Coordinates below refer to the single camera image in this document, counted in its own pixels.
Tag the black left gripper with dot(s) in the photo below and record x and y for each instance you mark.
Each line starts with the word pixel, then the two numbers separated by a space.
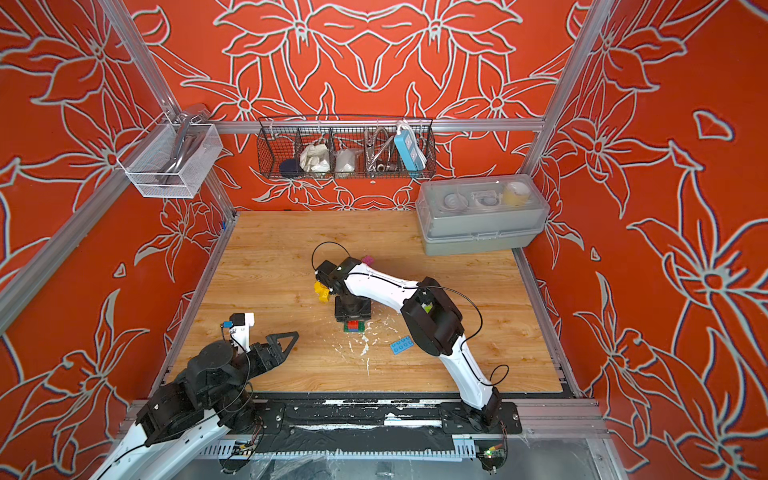
pixel 267 365

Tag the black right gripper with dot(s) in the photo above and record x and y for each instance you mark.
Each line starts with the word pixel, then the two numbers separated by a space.
pixel 362 315

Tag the dark green lego plate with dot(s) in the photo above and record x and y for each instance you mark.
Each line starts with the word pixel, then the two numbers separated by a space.
pixel 346 328

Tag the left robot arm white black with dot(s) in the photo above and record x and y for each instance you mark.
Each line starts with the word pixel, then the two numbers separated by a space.
pixel 209 399

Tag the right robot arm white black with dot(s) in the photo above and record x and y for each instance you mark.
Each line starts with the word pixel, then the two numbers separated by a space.
pixel 433 320

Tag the yellow lego brick rear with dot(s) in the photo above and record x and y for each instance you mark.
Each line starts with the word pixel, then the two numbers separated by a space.
pixel 319 288

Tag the light blue lego plate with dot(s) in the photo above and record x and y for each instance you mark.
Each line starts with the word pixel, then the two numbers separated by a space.
pixel 401 345

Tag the grey plastic storage box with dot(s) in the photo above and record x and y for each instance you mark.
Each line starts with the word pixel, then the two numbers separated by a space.
pixel 478 215

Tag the white crumpled bag in basket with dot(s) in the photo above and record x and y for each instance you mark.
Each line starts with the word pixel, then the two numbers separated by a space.
pixel 315 158

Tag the light blue box in basket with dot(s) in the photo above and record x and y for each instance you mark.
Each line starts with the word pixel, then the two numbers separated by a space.
pixel 411 154

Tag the metal tongs in bin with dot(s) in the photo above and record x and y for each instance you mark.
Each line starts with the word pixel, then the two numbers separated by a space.
pixel 190 135

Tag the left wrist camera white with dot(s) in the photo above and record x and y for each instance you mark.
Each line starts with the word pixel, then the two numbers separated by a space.
pixel 238 326

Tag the black wire wall basket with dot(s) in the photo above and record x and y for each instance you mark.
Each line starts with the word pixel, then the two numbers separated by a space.
pixel 355 152

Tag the aluminium rear rail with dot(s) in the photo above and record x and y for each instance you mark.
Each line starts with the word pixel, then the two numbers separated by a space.
pixel 438 126

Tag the clear plastic wall bin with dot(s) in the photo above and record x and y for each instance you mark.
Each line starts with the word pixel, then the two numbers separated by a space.
pixel 144 166

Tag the aluminium frame rail left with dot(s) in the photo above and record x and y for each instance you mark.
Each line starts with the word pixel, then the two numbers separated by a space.
pixel 32 278

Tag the aluminium frame post right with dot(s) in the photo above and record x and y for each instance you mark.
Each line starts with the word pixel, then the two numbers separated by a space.
pixel 583 44

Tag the aluminium frame post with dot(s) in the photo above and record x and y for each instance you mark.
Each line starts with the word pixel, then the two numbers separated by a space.
pixel 124 25
pixel 583 44

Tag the aluminium frame post left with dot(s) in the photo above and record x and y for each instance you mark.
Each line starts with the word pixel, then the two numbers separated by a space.
pixel 124 25

